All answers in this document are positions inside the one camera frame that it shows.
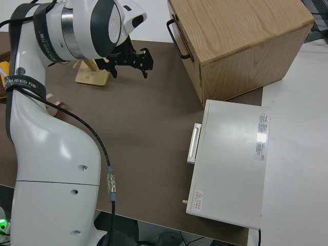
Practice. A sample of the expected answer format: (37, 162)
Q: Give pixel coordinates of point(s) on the pink mug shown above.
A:
(53, 109)

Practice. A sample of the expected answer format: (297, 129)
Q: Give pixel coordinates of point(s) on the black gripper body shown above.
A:
(123, 57)

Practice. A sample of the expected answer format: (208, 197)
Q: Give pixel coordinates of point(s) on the brown wicker basket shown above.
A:
(3, 87)

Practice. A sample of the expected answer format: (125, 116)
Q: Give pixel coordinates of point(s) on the wooden cabinet box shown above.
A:
(243, 38)

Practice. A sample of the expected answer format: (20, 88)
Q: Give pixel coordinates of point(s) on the brown table mat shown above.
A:
(153, 115)

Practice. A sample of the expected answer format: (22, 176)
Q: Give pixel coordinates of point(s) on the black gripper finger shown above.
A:
(147, 62)
(110, 68)

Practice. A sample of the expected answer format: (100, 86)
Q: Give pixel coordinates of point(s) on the white toaster oven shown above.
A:
(230, 164)

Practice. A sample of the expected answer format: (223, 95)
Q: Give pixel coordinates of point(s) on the wooden mug rack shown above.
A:
(89, 77)

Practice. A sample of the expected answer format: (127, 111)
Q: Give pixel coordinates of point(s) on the yellow corn cob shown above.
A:
(3, 65)

